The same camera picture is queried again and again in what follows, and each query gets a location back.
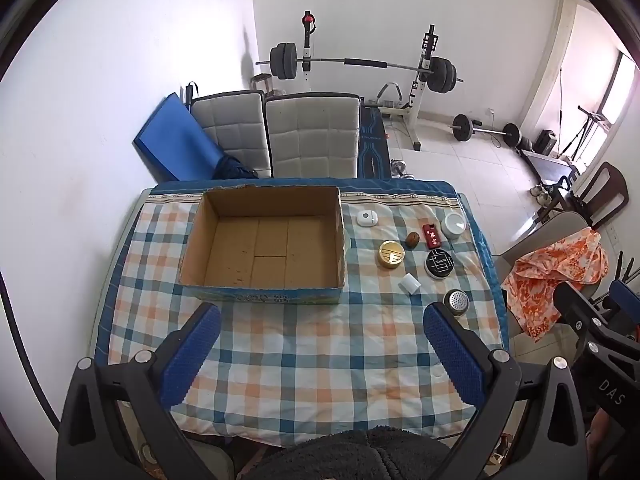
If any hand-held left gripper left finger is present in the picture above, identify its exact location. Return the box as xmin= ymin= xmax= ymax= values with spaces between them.
xmin=56 ymin=302 xmax=236 ymax=480

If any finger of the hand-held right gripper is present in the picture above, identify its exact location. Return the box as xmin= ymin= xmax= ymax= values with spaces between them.
xmin=609 ymin=279 xmax=640 ymax=323
xmin=554 ymin=281 xmax=638 ymax=356

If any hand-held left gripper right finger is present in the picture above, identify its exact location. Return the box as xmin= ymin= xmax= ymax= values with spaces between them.
xmin=422 ymin=302 xmax=590 ymax=480

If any silver perforated-lid tin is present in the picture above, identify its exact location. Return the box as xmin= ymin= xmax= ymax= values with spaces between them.
xmin=442 ymin=289 xmax=471 ymax=318

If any black round tin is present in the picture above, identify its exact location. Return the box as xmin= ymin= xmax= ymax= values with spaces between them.
xmin=424 ymin=249 xmax=455 ymax=279

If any gold round tin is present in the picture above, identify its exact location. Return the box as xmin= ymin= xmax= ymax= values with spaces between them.
xmin=377 ymin=240 xmax=407 ymax=270

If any white round jar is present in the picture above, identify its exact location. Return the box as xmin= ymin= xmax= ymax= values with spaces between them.
xmin=441 ymin=212 xmax=467 ymax=239

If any cardboard box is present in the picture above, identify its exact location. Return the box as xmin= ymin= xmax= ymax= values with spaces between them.
xmin=177 ymin=185 xmax=347 ymax=306

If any orange floral cloth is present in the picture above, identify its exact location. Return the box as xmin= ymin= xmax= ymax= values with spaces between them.
xmin=501 ymin=227 xmax=610 ymax=343

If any beige chair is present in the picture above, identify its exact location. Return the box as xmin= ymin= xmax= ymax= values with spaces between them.
xmin=492 ymin=210 xmax=608 ymax=311

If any brown wooden chair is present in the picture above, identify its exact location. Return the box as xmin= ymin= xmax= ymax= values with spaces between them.
xmin=575 ymin=161 xmax=630 ymax=231

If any checkered tablecloth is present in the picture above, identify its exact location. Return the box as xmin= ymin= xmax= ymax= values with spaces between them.
xmin=95 ymin=179 xmax=511 ymax=448

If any dark fleece clothing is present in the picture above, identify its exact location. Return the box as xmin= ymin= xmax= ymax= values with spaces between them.
xmin=240 ymin=427 xmax=466 ymax=480

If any black box device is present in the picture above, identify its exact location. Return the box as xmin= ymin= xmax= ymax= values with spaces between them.
xmin=532 ymin=130 xmax=558 ymax=156

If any black tripod stand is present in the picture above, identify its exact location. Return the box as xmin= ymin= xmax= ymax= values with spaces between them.
xmin=560 ymin=105 xmax=609 ymax=162

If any dark blue cloth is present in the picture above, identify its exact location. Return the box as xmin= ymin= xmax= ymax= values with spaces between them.
xmin=212 ymin=155 xmax=259 ymax=181

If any window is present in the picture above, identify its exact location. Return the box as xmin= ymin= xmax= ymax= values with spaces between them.
xmin=597 ymin=50 xmax=640 ymax=133

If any short barbell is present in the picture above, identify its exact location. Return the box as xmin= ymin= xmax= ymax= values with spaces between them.
xmin=451 ymin=114 xmax=521 ymax=147

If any blue foam mat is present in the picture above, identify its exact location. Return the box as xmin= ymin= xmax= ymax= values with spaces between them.
xmin=132 ymin=92 xmax=228 ymax=182

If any grey padded chair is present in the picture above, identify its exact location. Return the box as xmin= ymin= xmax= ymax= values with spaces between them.
xmin=264 ymin=92 xmax=362 ymax=179
xmin=191 ymin=91 xmax=273 ymax=179

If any white barbell rack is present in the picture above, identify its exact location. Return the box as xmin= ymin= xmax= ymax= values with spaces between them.
xmin=300 ymin=10 xmax=442 ymax=152

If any grey exercise machine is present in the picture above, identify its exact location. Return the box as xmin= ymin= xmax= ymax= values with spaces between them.
xmin=375 ymin=82 xmax=407 ymax=111

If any long barbell with black plates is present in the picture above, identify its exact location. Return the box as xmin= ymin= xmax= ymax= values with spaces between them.
xmin=256 ymin=42 xmax=463 ymax=95

